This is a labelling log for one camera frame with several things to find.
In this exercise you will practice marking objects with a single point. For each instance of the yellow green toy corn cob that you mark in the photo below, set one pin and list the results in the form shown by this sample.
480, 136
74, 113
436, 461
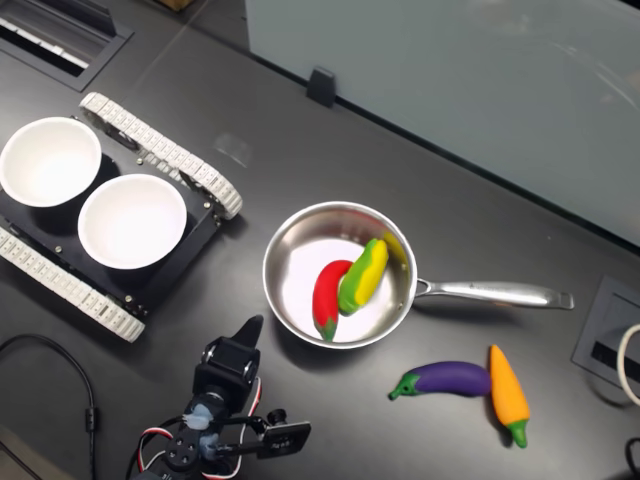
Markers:
365, 275

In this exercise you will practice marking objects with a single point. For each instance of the purple toy aubergine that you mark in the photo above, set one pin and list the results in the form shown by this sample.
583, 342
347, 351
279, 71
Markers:
450, 379

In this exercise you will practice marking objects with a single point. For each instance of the clear tape piece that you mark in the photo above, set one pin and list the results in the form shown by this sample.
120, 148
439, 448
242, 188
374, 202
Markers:
232, 150

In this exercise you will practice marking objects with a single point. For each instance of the pale grey putty lump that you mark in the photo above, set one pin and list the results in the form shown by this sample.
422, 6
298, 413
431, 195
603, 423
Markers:
197, 417

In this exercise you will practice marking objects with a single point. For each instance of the brown cardboard box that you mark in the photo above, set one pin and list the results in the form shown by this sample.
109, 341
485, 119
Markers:
177, 4

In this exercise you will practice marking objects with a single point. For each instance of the black partition clip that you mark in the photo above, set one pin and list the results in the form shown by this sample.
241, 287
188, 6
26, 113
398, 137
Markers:
320, 85

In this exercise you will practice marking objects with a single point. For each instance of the black vehicle with white tracks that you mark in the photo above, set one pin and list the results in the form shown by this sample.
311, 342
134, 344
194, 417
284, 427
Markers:
165, 150

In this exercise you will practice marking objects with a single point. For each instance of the orange toy carrot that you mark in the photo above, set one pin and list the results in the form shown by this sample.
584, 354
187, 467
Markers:
507, 390

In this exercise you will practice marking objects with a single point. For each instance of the white bowl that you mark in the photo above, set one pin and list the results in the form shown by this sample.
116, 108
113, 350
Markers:
132, 220
50, 160

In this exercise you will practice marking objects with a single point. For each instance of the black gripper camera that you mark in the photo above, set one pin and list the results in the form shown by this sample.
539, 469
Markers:
287, 437

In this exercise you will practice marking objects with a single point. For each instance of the frosted glass partition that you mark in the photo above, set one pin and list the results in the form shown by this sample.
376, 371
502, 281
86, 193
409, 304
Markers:
475, 75

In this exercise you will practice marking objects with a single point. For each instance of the red toy chilli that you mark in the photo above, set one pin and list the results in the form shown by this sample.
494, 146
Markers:
325, 295

